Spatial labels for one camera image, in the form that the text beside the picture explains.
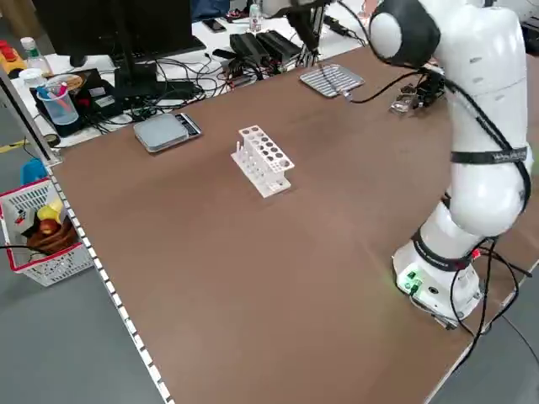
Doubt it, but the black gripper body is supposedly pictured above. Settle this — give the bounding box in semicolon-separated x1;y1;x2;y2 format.
415;68;448;107

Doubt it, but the large glass beaker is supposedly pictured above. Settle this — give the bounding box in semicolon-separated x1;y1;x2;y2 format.
389;90;423;115

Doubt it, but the white test tube rack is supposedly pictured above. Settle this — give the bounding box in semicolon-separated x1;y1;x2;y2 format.
230;125;295;199

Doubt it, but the ribbed metal tray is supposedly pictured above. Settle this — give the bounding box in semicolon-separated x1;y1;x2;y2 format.
299;61;366;100

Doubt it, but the black finned power supply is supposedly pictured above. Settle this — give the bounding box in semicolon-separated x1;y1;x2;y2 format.
256;29;302;62
229;32;269;65

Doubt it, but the small clear bottle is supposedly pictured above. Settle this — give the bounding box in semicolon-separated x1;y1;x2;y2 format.
248;2;263;34

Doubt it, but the silver digital scale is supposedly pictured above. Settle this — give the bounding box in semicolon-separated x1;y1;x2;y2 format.
133;112;203;153

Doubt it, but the black monitor stand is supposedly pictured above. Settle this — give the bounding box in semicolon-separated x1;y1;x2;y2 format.
111;0;159;100

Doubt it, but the black equipment box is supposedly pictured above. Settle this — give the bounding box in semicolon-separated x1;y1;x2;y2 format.
35;69;123;138

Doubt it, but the black computer monitor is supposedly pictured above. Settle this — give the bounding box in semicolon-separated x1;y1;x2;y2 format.
31;0;207;68

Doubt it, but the clear cup with pens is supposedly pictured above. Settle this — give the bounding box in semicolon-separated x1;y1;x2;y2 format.
35;82;82;130

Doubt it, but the clear bottle with white cap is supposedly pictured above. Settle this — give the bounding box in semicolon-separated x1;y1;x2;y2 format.
19;36;54;81

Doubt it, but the yellow plastic toy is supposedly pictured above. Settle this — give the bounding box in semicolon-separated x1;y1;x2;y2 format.
36;199;64;222

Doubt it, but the brown wooden bowl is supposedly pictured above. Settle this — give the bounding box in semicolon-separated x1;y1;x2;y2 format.
25;221;83;256

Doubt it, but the blue plastic object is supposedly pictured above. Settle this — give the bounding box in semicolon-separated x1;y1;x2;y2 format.
19;158;48;186

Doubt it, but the white basket with red rim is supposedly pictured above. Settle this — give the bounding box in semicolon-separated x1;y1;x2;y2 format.
0;176;97;288

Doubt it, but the yellow and red toy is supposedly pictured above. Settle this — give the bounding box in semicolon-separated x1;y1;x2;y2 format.
0;40;27;79

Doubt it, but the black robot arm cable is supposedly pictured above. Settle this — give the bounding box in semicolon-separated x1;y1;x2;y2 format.
336;0;532;211

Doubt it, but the black base cable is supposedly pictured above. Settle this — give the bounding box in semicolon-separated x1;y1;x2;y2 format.
449;243;539;338

